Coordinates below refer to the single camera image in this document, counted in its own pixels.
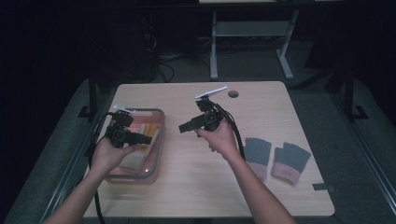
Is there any hand-held gripper black cable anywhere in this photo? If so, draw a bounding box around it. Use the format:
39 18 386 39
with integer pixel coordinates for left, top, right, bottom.
211 101 247 161
88 111 115 224

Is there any pink basin with grey rim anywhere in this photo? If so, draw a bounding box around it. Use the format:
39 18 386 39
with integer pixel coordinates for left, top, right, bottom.
104 107 166 185

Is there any grey metal floor rail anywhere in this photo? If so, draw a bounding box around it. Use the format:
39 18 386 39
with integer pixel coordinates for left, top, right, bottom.
330 92 396 216
38 92 115 224

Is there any tangle of floor cables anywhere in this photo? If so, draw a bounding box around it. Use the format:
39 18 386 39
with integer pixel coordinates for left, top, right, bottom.
153 52 213 83

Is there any left hand-held gripper black cable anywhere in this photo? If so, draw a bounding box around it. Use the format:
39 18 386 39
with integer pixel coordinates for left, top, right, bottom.
88 111 115 224

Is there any right hand-held gripper black cable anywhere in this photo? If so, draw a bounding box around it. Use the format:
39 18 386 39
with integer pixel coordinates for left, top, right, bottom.
211 101 247 161

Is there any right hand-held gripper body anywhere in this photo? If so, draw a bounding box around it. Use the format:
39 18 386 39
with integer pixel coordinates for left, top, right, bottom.
194 86 228 132

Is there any person's right hand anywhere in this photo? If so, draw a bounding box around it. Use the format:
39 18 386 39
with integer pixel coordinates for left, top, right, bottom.
195 119 242 162

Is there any beige glove with bear face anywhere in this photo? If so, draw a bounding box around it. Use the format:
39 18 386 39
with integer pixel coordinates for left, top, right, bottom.
136 122 162 153

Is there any grey and pink fingerless glove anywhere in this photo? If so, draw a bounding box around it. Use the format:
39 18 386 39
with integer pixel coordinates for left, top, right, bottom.
243 137 273 181
271 142 312 186

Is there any white metal desk frame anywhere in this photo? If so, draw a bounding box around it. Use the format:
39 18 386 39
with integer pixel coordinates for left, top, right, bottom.
199 0 344 80

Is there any black tape strip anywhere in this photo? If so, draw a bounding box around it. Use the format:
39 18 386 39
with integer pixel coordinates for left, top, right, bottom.
312 183 336 192

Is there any black metal stand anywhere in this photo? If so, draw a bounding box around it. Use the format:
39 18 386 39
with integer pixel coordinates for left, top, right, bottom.
344 68 370 122
78 68 101 120

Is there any person's left hand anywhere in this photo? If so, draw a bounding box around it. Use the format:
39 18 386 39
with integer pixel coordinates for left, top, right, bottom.
90 136 136 176

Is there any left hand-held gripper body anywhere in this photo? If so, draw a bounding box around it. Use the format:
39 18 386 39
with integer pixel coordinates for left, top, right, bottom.
106 105 136 148

